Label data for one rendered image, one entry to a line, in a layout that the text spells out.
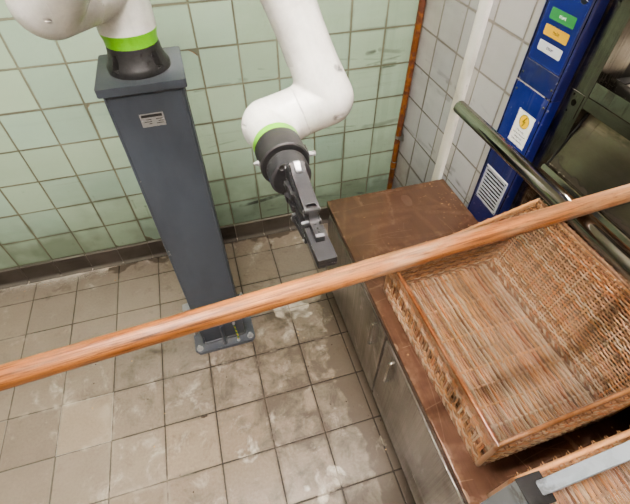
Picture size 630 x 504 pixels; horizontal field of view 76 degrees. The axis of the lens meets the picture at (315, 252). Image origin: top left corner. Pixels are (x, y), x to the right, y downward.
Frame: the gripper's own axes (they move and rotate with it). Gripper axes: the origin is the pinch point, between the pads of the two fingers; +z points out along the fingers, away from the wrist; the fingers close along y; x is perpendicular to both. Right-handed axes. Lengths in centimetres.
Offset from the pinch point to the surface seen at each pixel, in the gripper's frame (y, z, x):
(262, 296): -0.5, 6.9, 10.2
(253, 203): 98, -125, -4
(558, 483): 22.5, 35.7, -25.5
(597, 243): 3.3, 9.8, -43.7
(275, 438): 120, -13, 13
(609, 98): 3, -28, -82
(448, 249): -0.2, 6.4, -17.7
